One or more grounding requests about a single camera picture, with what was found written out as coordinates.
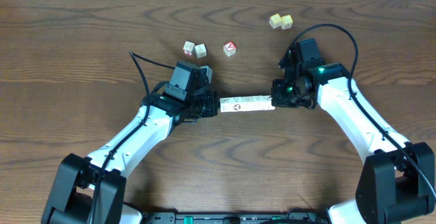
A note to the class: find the white block red bottom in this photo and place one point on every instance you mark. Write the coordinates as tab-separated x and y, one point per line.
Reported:
189	48

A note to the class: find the white block with oval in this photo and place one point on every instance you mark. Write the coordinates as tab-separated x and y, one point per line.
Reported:
236	103

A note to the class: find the yellow block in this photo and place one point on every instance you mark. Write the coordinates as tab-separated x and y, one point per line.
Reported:
275	21
287	22

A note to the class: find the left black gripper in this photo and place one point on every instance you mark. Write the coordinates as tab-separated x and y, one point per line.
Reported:
211	103

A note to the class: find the white block blue edge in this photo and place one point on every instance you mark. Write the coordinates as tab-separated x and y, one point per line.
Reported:
268	103

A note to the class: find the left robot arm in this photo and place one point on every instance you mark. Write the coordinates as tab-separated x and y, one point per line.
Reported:
91	189

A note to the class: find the yellow block right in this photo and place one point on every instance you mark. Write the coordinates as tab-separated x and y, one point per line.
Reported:
287	22

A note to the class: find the white dragonfly block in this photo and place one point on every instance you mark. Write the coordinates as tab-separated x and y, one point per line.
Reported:
225	104

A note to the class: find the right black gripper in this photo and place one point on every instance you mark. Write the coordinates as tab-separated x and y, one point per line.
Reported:
278	99

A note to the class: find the yellow block left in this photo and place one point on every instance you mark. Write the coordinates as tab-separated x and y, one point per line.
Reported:
275	21

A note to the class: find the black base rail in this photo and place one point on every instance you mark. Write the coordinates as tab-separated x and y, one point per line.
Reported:
295	215

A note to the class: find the plain white block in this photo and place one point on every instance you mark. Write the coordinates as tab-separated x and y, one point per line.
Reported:
258	102

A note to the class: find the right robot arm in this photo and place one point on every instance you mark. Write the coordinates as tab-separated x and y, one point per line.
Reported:
397	178

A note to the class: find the red letter block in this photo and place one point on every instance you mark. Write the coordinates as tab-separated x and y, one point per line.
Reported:
229	48

